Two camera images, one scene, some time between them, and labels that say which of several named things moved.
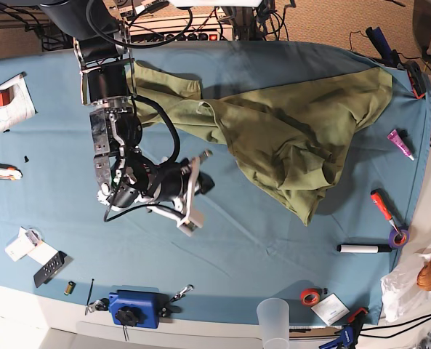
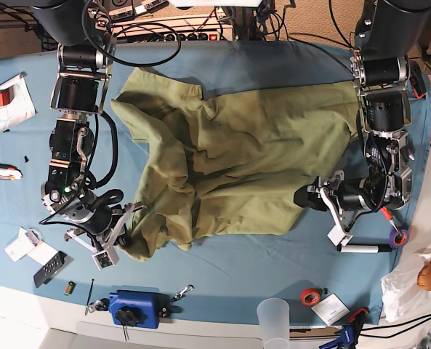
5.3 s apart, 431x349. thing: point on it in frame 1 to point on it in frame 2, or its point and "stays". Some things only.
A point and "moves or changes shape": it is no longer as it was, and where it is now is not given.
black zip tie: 90,291 stays
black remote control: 49,267 stays
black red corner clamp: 417,78 stays
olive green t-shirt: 292,131 moves or changes shape
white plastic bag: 404,298 stays
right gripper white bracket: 192,220 to 106,256
